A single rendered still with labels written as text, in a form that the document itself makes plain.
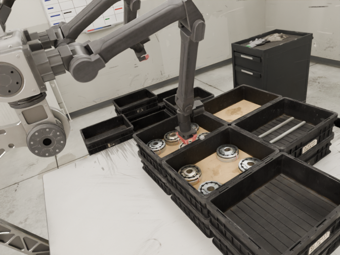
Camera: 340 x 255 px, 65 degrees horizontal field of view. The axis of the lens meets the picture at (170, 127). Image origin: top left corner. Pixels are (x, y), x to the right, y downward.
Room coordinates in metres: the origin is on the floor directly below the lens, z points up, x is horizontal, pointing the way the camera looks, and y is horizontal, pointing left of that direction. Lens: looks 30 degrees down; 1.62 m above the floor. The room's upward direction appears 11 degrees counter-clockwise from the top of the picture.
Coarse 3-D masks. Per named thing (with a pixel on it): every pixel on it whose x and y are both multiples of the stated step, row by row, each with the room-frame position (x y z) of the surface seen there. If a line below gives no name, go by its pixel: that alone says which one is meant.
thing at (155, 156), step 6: (204, 114) 1.25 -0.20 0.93; (162, 120) 1.27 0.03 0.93; (216, 120) 1.16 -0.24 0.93; (150, 126) 1.23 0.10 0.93; (222, 126) 1.09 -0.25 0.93; (138, 132) 1.20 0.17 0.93; (138, 138) 1.14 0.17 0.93; (144, 144) 1.07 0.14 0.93; (150, 150) 1.01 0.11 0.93; (156, 156) 0.95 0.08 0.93
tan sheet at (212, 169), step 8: (216, 152) 1.03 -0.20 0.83; (240, 152) 0.99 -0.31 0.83; (208, 160) 0.98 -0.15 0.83; (216, 160) 0.97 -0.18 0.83; (200, 168) 0.93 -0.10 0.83; (208, 168) 0.92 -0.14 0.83; (216, 168) 0.91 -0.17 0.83; (224, 168) 0.90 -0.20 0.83; (232, 168) 0.89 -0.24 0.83; (208, 176) 0.87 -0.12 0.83; (216, 176) 0.86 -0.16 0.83; (224, 176) 0.85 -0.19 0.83; (232, 176) 0.85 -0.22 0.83; (200, 184) 0.83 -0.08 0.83
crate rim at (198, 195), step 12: (216, 132) 1.05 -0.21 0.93; (240, 132) 1.01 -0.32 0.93; (192, 144) 0.99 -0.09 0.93; (264, 144) 0.89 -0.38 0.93; (168, 156) 0.94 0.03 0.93; (168, 168) 0.85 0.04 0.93; (252, 168) 0.76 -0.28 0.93; (180, 180) 0.78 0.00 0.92; (192, 192) 0.71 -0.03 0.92; (216, 192) 0.67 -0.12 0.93
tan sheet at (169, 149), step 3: (201, 129) 1.27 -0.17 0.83; (201, 132) 1.23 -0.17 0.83; (168, 147) 1.15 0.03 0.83; (171, 147) 1.15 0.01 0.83; (174, 147) 1.14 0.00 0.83; (177, 147) 1.14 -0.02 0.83; (165, 150) 1.13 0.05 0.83; (168, 150) 1.12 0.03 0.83; (171, 150) 1.12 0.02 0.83; (174, 150) 1.11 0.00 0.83; (162, 153) 1.11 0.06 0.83; (165, 153) 1.10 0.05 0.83; (168, 153) 1.10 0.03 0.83; (159, 156) 1.09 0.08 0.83; (162, 156) 1.08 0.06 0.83
